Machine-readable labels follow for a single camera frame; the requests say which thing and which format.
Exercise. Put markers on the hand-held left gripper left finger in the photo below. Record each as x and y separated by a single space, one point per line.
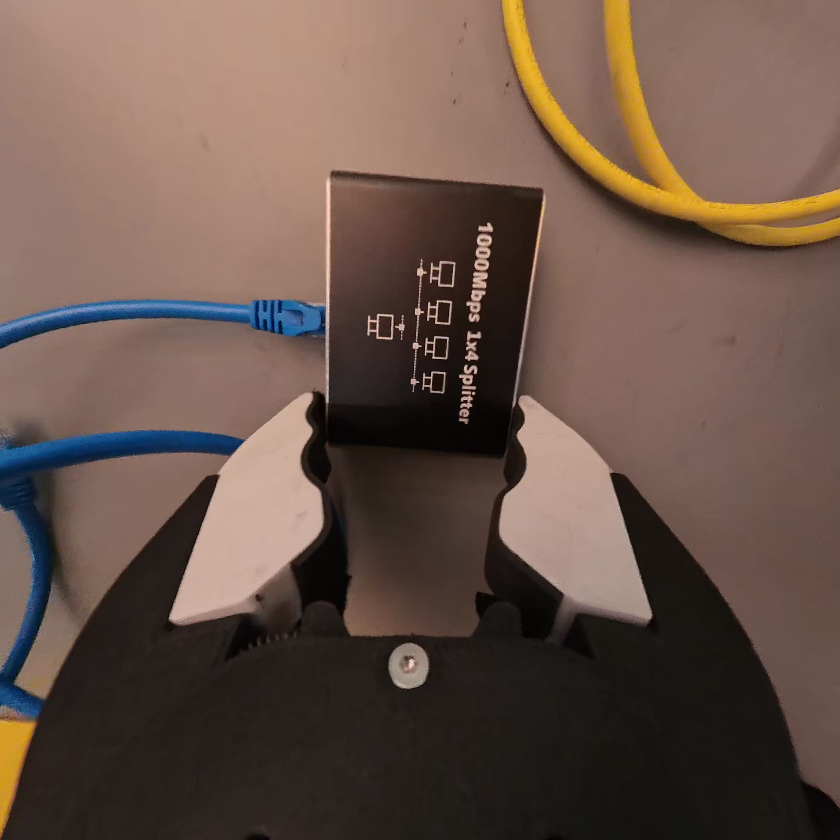
249 525

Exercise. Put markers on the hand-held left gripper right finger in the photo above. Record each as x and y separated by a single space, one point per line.
571 525

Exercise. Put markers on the yellow divided plastic bin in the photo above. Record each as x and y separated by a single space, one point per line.
13 774

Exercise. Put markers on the black ethernet hub box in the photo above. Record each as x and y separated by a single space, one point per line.
367 229

